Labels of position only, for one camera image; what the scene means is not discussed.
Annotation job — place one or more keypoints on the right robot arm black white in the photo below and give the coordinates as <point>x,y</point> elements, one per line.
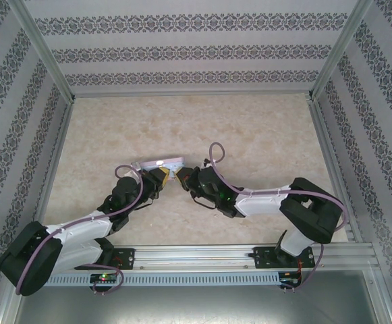
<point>317,212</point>

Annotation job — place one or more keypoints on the aluminium side rail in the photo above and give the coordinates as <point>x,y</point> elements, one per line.
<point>334,168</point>

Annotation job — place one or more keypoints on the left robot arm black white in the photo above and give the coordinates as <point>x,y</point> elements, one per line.
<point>23,260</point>

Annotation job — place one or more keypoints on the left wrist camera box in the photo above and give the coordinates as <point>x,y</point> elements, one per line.
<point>136,168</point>

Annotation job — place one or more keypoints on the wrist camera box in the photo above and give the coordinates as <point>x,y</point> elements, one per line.
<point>209,163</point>
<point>136,168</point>

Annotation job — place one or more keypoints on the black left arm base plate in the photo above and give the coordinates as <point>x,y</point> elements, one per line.
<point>126,258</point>

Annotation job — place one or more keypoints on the grey metal panel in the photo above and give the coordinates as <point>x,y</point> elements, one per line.
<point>195,307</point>

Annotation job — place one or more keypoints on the aluminium corner post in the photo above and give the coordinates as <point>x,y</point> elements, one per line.
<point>342,47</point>
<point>44,54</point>

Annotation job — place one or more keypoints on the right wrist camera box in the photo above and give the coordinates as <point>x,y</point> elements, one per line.
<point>209,163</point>

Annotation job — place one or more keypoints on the light blue cartoon pouch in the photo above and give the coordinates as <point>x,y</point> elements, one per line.
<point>172,161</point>

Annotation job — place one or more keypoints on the aluminium mounting rail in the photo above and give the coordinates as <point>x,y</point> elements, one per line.
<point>195,256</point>

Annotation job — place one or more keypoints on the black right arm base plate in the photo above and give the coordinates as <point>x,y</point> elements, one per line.
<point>261,258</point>

